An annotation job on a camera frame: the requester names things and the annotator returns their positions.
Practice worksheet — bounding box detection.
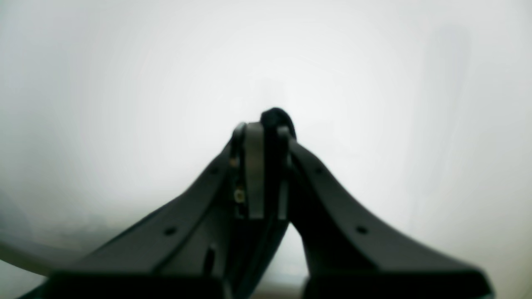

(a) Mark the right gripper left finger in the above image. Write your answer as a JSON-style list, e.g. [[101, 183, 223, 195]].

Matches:
[[231, 122, 265, 220]]

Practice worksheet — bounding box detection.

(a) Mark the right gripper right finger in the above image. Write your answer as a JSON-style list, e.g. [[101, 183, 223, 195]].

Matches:
[[274, 126, 293, 220]]

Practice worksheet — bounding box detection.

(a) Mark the black t-shirt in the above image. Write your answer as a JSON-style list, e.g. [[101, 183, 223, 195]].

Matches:
[[260, 107, 297, 165]]

